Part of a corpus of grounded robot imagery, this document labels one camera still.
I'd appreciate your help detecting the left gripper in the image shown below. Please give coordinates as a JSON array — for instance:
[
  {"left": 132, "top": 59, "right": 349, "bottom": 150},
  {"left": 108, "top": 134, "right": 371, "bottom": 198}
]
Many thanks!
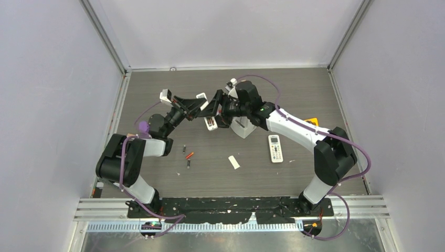
[{"left": 164, "top": 96, "right": 207, "bottom": 138}]

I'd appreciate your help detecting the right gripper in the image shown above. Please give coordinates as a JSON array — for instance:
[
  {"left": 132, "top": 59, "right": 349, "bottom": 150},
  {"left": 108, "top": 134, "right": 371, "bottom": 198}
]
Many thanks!
[{"left": 198, "top": 90, "right": 250, "bottom": 129}]

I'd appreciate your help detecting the black orange battery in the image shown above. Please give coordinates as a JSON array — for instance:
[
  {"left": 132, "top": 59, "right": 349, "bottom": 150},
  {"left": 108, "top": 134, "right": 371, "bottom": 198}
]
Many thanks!
[{"left": 186, "top": 152, "right": 194, "bottom": 160}]

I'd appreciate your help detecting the white battery cover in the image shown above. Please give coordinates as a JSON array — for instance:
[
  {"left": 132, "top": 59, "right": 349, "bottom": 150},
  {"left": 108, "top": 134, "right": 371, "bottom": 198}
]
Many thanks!
[{"left": 228, "top": 155, "right": 240, "bottom": 170}]

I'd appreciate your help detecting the white long remote control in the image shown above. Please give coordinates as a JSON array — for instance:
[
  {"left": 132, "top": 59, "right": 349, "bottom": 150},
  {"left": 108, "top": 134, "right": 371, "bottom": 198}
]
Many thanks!
[{"left": 196, "top": 92, "right": 218, "bottom": 131}]

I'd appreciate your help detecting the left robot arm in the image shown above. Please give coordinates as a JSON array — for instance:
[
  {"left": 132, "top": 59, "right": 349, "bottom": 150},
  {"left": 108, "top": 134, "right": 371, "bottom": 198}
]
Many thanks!
[{"left": 96, "top": 96, "right": 206, "bottom": 217}]

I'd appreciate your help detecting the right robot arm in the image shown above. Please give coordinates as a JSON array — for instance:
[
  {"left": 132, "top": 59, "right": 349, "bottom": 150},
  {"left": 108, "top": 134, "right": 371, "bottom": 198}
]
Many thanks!
[{"left": 199, "top": 81, "right": 357, "bottom": 216}]

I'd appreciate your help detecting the small white remote control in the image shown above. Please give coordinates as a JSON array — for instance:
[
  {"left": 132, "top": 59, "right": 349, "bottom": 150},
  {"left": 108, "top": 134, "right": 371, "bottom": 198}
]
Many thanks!
[{"left": 268, "top": 135, "right": 283, "bottom": 163}]

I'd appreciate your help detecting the purple toy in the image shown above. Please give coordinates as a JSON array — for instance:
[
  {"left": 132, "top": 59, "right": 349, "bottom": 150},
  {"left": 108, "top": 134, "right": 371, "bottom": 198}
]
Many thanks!
[{"left": 137, "top": 121, "right": 150, "bottom": 136}]

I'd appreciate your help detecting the yellow triangle toy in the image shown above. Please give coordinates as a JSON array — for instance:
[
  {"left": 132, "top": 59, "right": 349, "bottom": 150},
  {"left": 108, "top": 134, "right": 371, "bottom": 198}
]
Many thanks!
[{"left": 305, "top": 118, "right": 319, "bottom": 127}]

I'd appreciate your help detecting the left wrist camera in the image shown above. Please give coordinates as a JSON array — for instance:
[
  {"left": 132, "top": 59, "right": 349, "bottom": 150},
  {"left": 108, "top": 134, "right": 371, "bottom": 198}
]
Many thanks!
[{"left": 159, "top": 89, "right": 173, "bottom": 107}]

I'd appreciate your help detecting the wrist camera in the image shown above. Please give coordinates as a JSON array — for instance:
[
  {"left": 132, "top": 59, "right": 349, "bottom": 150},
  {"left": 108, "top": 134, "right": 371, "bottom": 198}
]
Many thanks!
[
  {"left": 225, "top": 78, "right": 238, "bottom": 92},
  {"left": 159, "top": 89, "right": 173, "bottom": 107}
]

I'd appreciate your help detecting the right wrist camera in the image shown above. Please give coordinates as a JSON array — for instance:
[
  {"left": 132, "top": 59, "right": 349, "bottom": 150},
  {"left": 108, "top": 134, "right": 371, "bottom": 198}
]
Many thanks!
[{"left": 225, "top": 78, "right": 238, "bottom": 92}]

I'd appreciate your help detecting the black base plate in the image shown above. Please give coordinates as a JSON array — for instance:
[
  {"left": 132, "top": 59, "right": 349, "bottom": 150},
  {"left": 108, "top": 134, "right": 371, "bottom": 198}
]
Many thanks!
[{"left": 148, "top": 196, "right": 334, "bottom": 224}]

